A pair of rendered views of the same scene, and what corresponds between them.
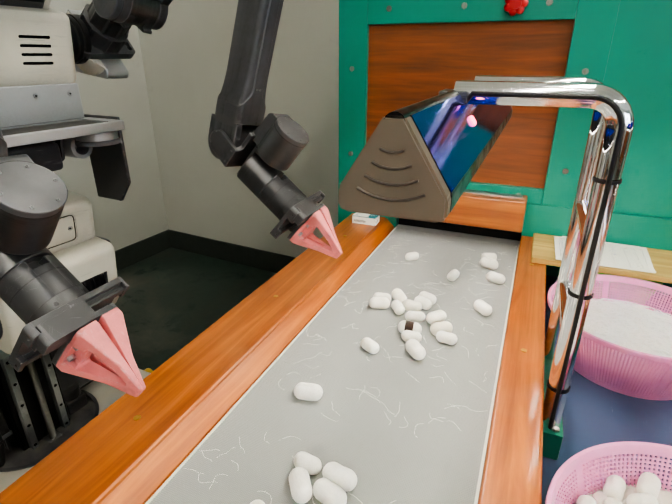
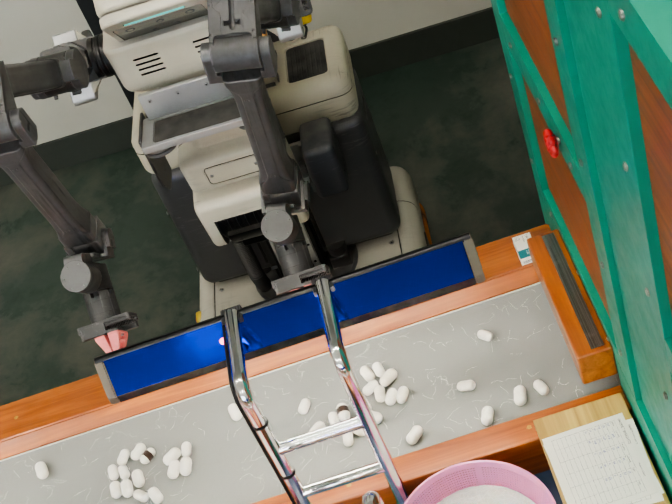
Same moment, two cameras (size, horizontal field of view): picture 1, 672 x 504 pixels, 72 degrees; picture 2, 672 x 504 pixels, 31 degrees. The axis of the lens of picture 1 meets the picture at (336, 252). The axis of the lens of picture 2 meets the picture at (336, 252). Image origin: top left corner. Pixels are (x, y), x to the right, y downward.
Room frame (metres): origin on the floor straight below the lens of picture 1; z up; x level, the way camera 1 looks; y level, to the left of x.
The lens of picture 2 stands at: (0.29, -1.51, 2.39)
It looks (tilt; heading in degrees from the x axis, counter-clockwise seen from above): 42 degrees down; 73
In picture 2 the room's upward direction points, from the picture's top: 23 degrees counter-clockwise
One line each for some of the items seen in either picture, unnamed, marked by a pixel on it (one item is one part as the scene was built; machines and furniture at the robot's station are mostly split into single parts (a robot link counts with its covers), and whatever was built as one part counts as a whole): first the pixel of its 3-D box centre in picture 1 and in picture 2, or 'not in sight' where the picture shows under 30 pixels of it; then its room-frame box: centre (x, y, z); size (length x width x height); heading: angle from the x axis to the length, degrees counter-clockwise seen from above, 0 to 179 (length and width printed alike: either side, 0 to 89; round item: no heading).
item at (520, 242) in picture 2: (365, 218); (525, 248); (1.08, -0.07, 0.78); 0.06 x 0.04 x 0.02; 67
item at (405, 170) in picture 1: (464, 116); (286, 312); (0.59, -0.16, 1.08); 0.62 x 0.08 x 0.07; 157
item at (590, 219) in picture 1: (510, 257); (324, 419); (0.56, -0.23, 0.90); 0.20 x 0.19 x 0.45; 157
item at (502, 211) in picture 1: (455, 205); (570, 303); (1.02, -0.28, 0.83); 0.30 x 0.06 x 0.07; 67
